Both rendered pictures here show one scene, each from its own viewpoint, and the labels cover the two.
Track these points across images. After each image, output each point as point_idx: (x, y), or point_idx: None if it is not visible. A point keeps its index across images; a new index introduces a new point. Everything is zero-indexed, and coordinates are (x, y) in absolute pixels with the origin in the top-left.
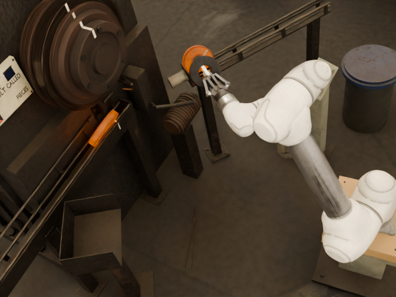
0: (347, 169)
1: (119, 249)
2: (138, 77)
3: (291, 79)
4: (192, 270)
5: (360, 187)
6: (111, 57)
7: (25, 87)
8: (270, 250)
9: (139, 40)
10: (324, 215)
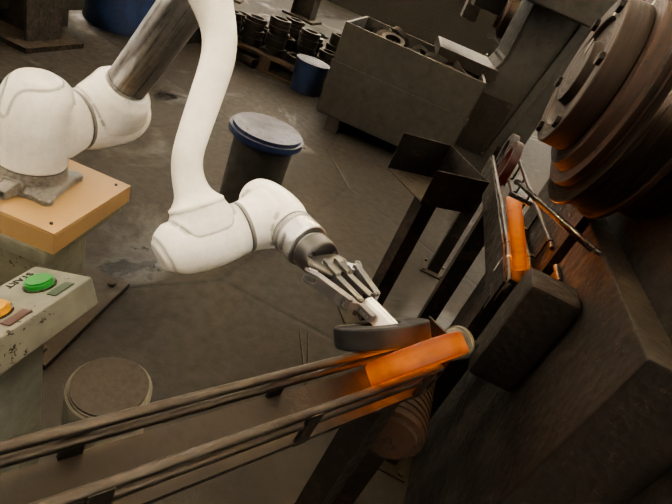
0: None
1: (398, 176)
2: (530, 270)
3: None
4: (296, 327)
5: (72, 93)
6: (571, 81)
7: None
8: (181, 332)
9: (617, 335)
10: (147, 96)
